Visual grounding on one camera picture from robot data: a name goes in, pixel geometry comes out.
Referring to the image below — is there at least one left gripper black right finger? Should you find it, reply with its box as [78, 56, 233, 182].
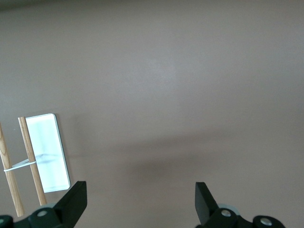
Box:
[195, 181, 285, 228]

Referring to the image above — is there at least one white rack with wooden rods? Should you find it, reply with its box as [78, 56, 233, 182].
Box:
[0, 113, 72, 217]

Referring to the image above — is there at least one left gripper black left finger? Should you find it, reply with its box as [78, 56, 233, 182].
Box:
[14, 180, 88, 228]

